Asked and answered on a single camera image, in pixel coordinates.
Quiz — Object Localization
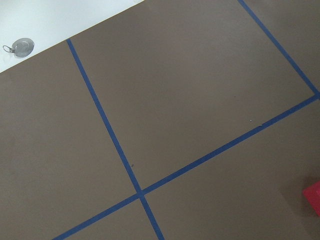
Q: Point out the silver round metal disc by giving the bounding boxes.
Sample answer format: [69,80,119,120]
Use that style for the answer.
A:
[2,38,35,58]

